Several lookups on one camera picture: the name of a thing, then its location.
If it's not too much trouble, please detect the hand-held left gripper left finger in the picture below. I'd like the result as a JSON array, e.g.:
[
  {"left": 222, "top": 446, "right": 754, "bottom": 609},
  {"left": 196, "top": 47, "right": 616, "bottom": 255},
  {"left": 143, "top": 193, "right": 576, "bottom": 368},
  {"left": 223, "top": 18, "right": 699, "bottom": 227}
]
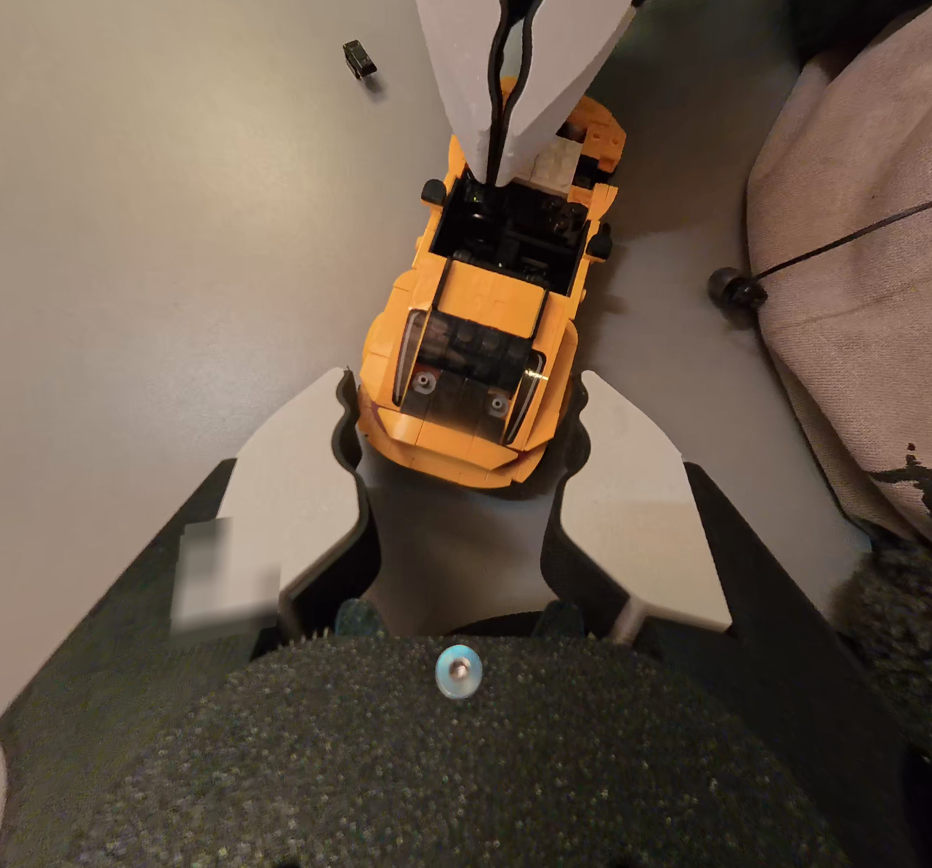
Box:
[{"left": 215, "top": 367, "right": 381, "bottom": 614}]

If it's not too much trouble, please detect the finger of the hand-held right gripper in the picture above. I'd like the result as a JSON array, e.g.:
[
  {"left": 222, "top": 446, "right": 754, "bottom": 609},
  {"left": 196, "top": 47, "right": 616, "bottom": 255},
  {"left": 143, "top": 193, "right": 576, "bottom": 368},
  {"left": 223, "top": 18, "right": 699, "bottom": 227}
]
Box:
[
  {"left": 408, "top": 0, "right": 512, "bottom": 188},
  {"left": 495, "top": 0, "right": 658, "bottom": 188}
]

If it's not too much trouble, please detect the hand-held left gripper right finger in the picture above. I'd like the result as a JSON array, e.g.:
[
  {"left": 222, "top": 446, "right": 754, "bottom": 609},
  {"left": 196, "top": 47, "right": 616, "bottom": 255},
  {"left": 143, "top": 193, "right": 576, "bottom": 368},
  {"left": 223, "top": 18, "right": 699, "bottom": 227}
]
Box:
[{"left": 541, "top": 370, "right": 732, "bottom": 645}]

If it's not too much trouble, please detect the orange lego car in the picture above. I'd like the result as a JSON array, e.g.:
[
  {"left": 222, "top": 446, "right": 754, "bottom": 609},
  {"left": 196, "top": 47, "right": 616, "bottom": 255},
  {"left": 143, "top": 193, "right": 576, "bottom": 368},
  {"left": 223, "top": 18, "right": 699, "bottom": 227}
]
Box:
[{"left": 357, "top": 78, "right": 628, "bottom": 492}]

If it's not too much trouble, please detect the beige hoodie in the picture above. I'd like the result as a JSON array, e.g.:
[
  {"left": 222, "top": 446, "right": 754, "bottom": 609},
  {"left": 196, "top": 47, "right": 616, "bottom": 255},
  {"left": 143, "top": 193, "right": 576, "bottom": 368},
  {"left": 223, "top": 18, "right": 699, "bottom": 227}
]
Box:
[{"left": 746, "top": 5, "right": 932, "bottom": 543}]

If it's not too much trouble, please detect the black wired earphone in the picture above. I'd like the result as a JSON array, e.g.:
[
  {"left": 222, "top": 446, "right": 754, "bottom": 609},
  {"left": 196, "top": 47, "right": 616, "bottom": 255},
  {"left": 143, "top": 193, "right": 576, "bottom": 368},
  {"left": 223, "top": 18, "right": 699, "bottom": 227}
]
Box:
[{"left": 708, "top": 201, "right": 932, "bottom": 331}]

